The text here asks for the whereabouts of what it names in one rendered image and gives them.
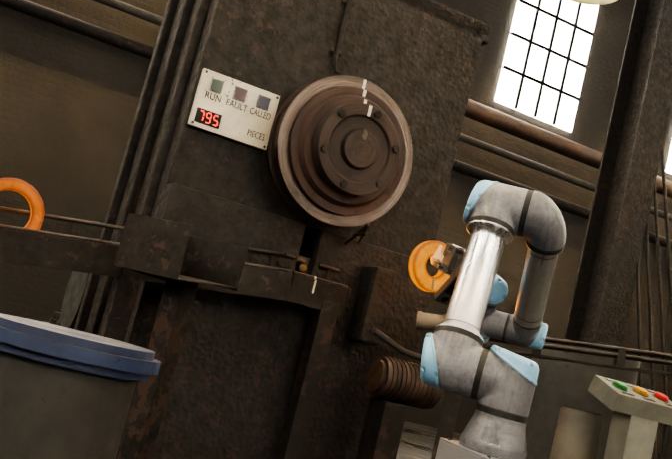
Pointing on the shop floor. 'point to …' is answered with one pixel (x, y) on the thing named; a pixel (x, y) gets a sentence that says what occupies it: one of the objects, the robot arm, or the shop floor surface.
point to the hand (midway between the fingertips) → (434, 260)
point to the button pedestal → (631, 419)
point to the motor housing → (392, 405)
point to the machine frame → (187, 33)
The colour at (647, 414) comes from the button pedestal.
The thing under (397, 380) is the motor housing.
